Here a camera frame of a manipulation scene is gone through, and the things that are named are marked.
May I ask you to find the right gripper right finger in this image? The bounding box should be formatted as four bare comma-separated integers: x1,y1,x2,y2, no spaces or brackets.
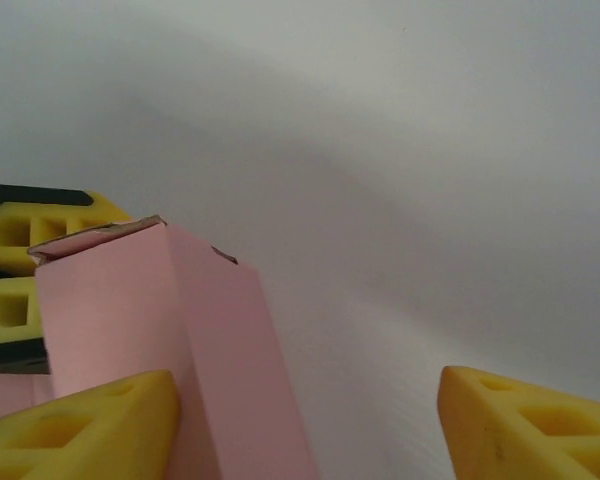
438,365,600,480

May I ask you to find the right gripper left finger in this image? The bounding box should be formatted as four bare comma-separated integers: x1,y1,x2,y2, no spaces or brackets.
0,368,182,480

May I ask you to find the pink paper box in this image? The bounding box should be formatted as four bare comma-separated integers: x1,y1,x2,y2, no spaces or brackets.
0,214,321,480

